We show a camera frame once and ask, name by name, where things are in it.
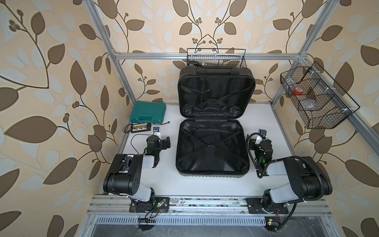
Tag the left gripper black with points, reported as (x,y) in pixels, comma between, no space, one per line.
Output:
(165,143)

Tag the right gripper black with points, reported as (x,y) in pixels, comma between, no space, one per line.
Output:
(252,143)

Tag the black hard-shell suitcase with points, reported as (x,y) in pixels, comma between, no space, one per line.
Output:
(211,140)

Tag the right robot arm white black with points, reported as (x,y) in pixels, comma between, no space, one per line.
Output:
(306,180)

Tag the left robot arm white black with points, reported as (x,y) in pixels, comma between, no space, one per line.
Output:
(124,175)

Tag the small box of brass bits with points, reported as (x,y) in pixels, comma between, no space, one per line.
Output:
(140,127)

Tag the green plastic tool case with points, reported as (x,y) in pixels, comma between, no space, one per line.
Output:
(148,112)

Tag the clear plastic bag in basket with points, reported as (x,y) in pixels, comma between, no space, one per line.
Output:
(309,104)

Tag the red object in basket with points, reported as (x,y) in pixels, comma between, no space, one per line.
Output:
(298,91)

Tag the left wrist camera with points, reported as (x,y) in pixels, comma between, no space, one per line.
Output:
(156,131)

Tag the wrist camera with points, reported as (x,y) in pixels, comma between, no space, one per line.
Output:
(156,131)
(262,133)

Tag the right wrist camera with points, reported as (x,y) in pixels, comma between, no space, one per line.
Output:
(262,133)

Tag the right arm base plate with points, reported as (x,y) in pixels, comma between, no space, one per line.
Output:
(260,206)

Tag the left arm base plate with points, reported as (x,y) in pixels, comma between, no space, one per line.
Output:
(155,202)

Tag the right wire basket black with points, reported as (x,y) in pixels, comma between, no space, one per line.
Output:
(334,102)

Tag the wire basket black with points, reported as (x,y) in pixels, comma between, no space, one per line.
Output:
(334,102)
(223,57)

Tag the aluminium frame rail front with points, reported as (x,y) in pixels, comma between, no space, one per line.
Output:
(206,205)

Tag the back wire basket black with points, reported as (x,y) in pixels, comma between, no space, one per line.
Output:
(223,57)

